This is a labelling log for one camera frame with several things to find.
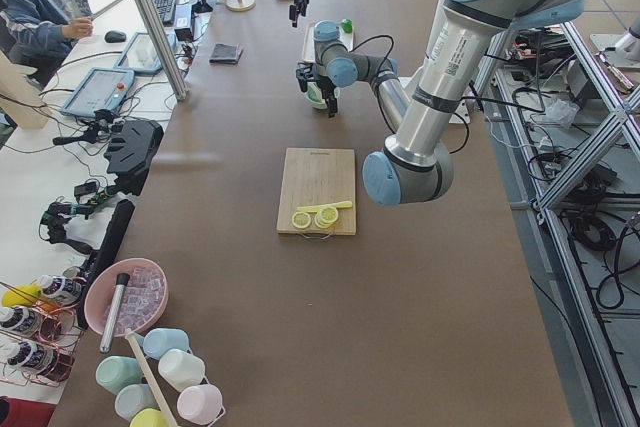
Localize copper wire bottle rack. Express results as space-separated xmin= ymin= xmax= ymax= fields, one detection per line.
xmin=1 ymin=283 xmax=82 ymax=387

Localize yellow cup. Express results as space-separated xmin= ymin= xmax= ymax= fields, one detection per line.
xmin=129 ymin=408 xmax=168 ymax=427

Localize black bracket device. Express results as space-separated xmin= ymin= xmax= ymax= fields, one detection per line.
xmin=104 ymin=119 xmax=164 ymax=196

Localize blue teach pendant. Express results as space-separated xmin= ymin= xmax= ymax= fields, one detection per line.
xmin=60 ymin=68 xmax=135 ymax=118
xmin=114 ymin=32 xmax=162 ymax=76

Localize grey folded cloth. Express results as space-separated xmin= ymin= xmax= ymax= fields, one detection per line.
xmin=209 ymin=43 xmax=243 ymax=65

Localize pink cup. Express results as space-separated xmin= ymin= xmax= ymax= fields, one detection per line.
xmin=177 ymin=384 xmax=226 ymax=426

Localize lemon slice near handle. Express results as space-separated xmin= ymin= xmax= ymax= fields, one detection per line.
xmin=291 ymin=211 xmax=312 ymax=230

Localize metal tube black cap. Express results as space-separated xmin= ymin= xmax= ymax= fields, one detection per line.
xmin=99 ymin=273 xmax=130 ymax=354

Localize black long bar device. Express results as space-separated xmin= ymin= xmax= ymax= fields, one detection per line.
xmin=76 ymin=199 xmax=135 ymax=330

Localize black computer mouse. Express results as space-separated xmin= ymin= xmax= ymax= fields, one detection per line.
xmin=104 ymin=30 xmax=127 ymax=43

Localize white cup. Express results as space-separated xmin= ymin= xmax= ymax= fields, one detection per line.
xmin=158 ymin=349 xmax=206 ymax=392

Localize yellow plastic knife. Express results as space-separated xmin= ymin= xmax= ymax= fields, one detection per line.
xmin=296 ymin=200 xmax=353 ymax=213

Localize blue teach pendant far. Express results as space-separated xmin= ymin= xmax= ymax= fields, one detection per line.
xmin=114 ymin=32 xmax=162 ymax=76

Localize cream rabbit tray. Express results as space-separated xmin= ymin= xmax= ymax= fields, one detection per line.
xmin=301 ymin=22 xmax=354 ymax=63

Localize pink bowl with cubes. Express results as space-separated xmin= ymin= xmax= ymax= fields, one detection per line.
xmin=84 ymin=258 xmax=169 ymax=337

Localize stacked lemon slices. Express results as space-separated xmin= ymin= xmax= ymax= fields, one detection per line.
xmin=314 ymin=206 xmax=339 ymax=229

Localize pale blue grey cup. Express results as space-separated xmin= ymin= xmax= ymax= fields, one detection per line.
xmin=114 ymin=384 xmax=158 ymax=421

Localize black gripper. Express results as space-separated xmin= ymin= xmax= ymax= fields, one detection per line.
xmin=289 ymin=0 xmax=309 ymax=27
xmin=316 ymin=77 xmax=339 ymax=118

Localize light blue cup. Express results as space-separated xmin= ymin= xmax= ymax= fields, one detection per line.
xmin=142 ymin=328 xmax=190 ymax=360

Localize light green bowl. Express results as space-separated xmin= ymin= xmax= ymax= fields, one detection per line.
xmin=305 ymin=83 xmax=328 ymax=110

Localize mint green cup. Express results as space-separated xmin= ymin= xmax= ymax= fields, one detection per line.
xmin=95 ymin=356 xmax=143 ymax=395

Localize aluminium frame post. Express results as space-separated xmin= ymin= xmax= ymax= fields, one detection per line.
xmin=134 ymin=0 xmax=188 ymax=101

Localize person in blue hoodie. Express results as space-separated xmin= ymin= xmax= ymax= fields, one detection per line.
xmin=1 ymin=0 xmax=94 ymax=86

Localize blue teach pendant near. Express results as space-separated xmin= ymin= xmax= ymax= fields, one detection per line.
xmin=60 ymin=68 xmax=135 ymax=118

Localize bamboo cutting board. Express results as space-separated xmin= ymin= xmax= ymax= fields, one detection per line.
xmin=276 ymin=147 xmax=357 ymax=236

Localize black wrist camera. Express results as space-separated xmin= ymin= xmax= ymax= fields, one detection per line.
xmin=295 ymin=62 xmax=318 ymax=93

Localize green lime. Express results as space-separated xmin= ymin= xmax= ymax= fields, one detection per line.
xmin=340 ymin=18 xmax=353 ymax=34

